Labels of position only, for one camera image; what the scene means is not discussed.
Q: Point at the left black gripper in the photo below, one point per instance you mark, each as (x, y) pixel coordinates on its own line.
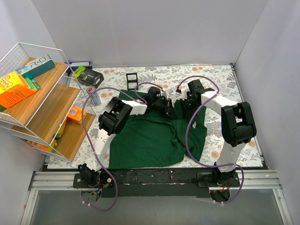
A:
(168, 107)

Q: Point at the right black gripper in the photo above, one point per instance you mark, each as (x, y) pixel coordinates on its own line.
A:
(185, 107)

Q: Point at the dark green t-shirt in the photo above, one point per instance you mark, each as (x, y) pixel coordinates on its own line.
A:
(154, 140)

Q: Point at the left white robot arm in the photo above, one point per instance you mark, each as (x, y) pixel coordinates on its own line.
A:
(113, 120)

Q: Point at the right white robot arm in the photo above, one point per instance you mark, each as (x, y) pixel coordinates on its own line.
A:
(237, 126)

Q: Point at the floral patterned table mat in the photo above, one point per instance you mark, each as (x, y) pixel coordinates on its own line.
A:
(169, 77)

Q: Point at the red topped drink can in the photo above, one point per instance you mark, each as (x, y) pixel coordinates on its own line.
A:
(94, 97)

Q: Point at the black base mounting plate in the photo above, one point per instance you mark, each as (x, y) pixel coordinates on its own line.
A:
(155, 182)

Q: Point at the black green product box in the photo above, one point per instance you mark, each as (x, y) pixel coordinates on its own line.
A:
(88, 76)

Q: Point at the orange box on lower shelf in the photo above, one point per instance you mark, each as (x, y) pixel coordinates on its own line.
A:
(75, 114)

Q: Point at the purple white flat box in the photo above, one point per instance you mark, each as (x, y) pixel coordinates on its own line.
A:
(77, 64)

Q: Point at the teal R+O box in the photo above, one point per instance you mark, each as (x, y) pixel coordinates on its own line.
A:
(36, 67)

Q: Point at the green sponge pack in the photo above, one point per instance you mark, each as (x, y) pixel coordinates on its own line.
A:
(33, 84)

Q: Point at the orange yellow sponge pack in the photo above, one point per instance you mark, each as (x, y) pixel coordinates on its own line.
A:
(13, 89)

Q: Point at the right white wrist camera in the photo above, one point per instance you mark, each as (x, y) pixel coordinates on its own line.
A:
(183, 91)

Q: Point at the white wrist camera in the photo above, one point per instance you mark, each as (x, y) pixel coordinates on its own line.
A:
(183, 91)
(167, 93)

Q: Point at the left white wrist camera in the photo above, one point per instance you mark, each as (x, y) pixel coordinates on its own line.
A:
(167, 93)

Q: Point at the aluminium frame rail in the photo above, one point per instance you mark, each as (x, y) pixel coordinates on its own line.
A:
(155, 196)

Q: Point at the white wire shelf rack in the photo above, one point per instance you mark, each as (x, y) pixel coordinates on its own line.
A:
(41, 120)

